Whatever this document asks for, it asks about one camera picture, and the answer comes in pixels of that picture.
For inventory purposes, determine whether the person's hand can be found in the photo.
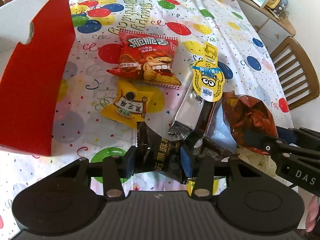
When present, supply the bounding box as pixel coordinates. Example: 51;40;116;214
305;196;319;233

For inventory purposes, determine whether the yellow sesame snack packet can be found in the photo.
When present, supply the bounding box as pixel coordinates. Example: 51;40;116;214
100;79;155;129

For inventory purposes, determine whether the silver foil snack packet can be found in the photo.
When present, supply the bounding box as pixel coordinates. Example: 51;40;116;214
168;84;214;141

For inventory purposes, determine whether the right wooden chair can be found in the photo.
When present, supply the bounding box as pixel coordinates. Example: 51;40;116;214
270;36;319;110

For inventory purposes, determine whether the red white cardboard box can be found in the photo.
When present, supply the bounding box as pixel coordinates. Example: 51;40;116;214
1;0;75;156

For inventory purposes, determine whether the brown foil snack bag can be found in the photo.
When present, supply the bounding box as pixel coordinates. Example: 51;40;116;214
221;91;278;155

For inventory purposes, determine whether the black sesame snack packet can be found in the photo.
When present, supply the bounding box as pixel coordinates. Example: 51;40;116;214
134;122;200;184

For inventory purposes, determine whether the white side cabinet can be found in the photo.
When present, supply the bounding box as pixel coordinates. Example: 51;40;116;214
238;0;296;53

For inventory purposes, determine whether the red lion snack bag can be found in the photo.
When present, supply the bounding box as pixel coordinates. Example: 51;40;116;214
107;29;181;89

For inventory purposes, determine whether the balloon print tablecloth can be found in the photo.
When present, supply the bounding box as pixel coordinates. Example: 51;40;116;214
1;0;292;239

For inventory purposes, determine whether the light blue snack packet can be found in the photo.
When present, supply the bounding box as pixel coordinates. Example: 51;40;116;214
204;101;238;154

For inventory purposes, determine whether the yellow minion snack packet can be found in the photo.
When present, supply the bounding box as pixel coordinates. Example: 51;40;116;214
192;42;225;102

